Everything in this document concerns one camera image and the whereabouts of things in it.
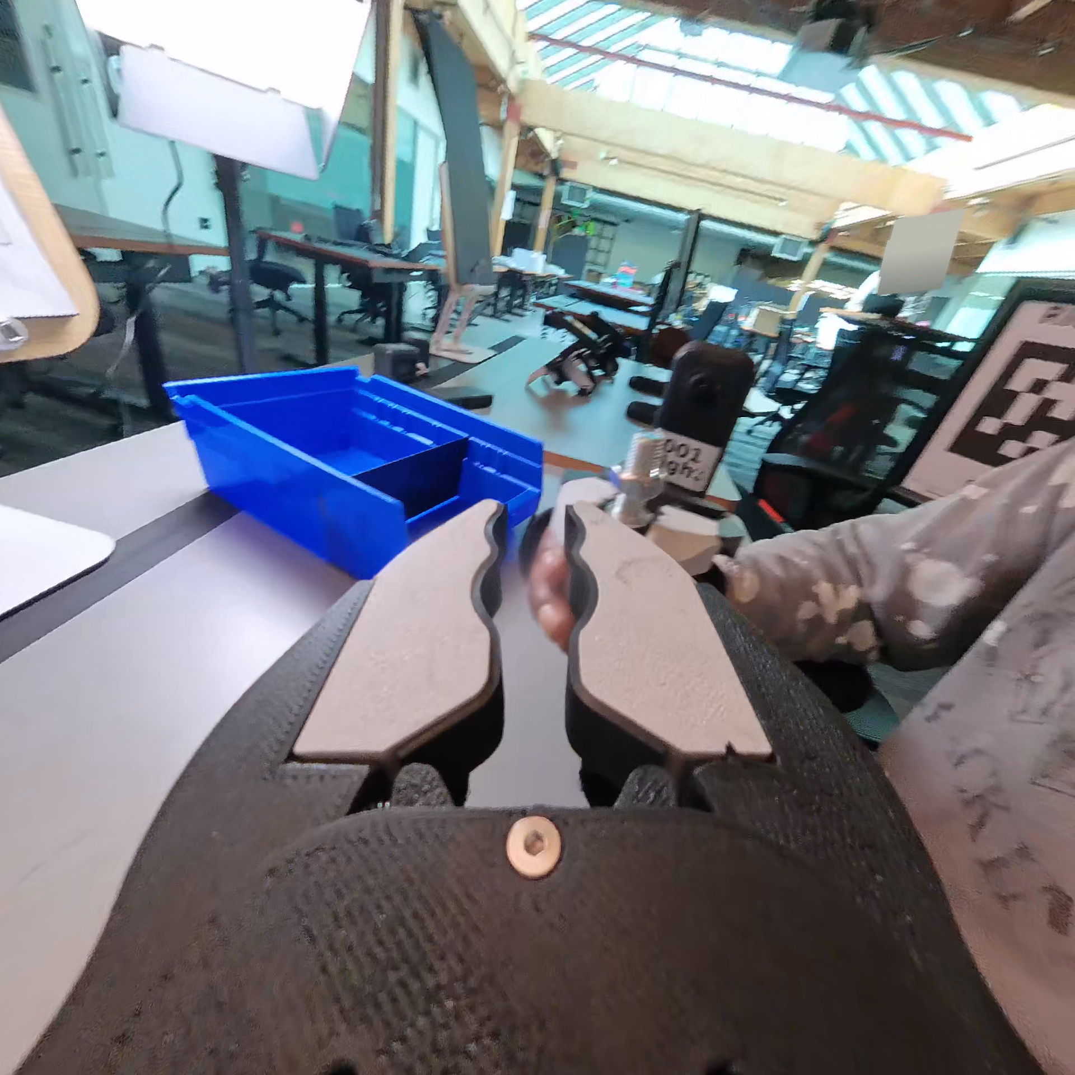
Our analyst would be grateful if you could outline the black panel on wooden stand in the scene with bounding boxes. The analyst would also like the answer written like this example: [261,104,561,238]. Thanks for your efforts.
[415,12,505,363]

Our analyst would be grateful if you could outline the person's torso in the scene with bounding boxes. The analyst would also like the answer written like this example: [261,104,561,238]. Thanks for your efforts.
[877,588,1075,1075]

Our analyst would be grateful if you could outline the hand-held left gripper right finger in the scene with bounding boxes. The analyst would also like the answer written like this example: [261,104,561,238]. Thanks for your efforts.
[564,502,774,770]

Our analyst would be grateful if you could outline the small black box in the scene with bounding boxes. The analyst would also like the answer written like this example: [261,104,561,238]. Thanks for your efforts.
[373,343,431,384]

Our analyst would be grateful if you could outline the person's right forearm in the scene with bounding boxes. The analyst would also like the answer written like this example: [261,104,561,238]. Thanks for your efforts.
[718,437,1075,673]

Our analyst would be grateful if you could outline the printed instruction sheet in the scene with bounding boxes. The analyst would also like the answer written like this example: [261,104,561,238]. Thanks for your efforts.
[0,180,78,321]

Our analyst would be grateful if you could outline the wooden document stand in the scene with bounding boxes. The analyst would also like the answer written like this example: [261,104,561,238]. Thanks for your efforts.
[0,109,116,618]

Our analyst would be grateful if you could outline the black mesh office chair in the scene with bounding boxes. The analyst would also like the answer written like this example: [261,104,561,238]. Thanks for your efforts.
[756,328,992,531]

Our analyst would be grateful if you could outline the black white marker board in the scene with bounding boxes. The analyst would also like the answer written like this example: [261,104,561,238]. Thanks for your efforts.
[903,281,1075,502]

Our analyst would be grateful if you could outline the white light panel on stand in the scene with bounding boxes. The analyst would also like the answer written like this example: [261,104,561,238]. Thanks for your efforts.
[76,0,375,375]

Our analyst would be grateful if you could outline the spare hand-held gripper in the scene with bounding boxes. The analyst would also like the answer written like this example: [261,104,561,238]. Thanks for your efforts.
[526,311,631,396]

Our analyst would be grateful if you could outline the silver hex bolt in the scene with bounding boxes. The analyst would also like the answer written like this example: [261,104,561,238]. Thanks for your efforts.
[621,432,673,507]

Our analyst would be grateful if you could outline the black monitor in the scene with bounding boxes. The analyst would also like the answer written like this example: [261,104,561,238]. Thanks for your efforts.
[663,210,703,337]

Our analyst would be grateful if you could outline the wooden edged desk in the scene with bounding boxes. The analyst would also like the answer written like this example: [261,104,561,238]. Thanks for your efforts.
[256,231,446,371]

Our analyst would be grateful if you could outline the black bin divider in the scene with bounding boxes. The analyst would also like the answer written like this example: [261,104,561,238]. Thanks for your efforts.
[353,437,471,518]

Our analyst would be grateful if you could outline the blue plastic bin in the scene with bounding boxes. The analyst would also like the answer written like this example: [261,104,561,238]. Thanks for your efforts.
[163,365,545,581]

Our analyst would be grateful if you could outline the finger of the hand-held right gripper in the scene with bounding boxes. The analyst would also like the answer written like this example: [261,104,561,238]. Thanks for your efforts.
[554,477,623,527]
[642,508,724,577]

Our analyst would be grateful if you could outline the person's right hand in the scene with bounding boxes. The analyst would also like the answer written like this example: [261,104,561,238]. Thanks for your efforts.
[525,537,582,653]

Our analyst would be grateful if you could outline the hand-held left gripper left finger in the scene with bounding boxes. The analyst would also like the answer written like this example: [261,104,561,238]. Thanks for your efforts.
[292,498,509,787]

